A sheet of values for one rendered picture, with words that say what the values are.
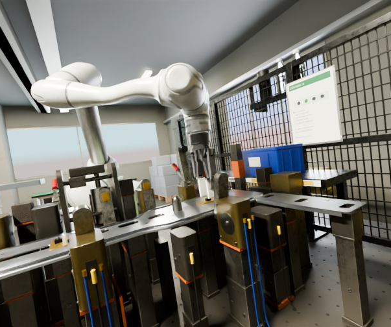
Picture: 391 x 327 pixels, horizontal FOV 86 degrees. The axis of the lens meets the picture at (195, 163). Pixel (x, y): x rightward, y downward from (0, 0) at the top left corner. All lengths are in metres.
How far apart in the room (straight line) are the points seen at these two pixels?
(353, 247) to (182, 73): 0.59
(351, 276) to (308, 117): 0.67
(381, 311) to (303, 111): 0.76
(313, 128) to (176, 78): 0.72
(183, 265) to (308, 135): 0.82
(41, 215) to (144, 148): 6.56
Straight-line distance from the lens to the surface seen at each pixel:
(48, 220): 0.82
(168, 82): 0.57
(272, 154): 0.97
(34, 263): 0.60
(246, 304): 0.66
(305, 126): 1.12
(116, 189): 0.80
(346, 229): 0.64
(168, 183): 5.76
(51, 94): 0.99
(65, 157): 7.01
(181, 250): 0.54
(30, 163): 7.08
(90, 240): 0.47
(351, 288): 0.71
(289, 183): 0.82
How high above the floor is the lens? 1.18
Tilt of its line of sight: 2 degrees down
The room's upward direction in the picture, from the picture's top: 8 degrees counter-clockwise
